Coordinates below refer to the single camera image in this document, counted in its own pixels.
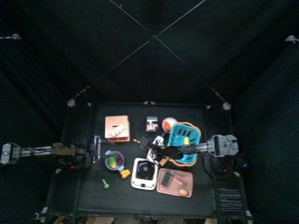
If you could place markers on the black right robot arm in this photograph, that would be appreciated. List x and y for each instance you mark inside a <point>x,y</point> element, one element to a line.
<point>218,145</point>

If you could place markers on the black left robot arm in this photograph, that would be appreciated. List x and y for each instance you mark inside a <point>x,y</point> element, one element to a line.
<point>35,151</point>

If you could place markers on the purple toy pot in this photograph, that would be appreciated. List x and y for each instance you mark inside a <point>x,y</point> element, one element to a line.
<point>114,160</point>

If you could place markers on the green and yellow toy vegetable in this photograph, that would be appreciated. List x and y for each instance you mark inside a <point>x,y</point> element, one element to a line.
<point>113,162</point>

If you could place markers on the small black toy utensil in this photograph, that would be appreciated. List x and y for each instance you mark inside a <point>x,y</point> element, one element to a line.
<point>142,141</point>

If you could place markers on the pink wooden toy box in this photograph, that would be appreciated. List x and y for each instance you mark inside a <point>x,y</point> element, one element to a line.
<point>117,131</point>

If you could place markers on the teal basket with orange rim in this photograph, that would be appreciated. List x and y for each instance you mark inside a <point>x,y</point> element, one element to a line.
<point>186,136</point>

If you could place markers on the yellow toy food piece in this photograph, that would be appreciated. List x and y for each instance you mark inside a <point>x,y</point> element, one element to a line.
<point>126,173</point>

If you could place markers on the small black white card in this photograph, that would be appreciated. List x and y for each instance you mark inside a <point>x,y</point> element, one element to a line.
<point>151,124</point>

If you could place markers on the black toy block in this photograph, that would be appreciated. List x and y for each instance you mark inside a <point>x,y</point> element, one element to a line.
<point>166,178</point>

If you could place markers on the small green toy piece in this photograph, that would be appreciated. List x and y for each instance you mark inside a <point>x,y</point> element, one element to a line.
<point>106,184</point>

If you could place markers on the red toy block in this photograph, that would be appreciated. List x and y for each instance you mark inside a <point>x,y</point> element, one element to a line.
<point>179,179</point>

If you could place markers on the pink plastic tray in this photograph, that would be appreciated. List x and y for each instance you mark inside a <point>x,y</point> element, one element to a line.
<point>175,182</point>

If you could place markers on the orange toy egg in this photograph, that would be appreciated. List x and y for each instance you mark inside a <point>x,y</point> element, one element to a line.
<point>183,191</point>

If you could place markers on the silver frame corner bracket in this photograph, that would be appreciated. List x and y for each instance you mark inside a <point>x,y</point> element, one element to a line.
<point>71,102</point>
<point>15,37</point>
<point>291,38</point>
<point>149,102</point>
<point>226,105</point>

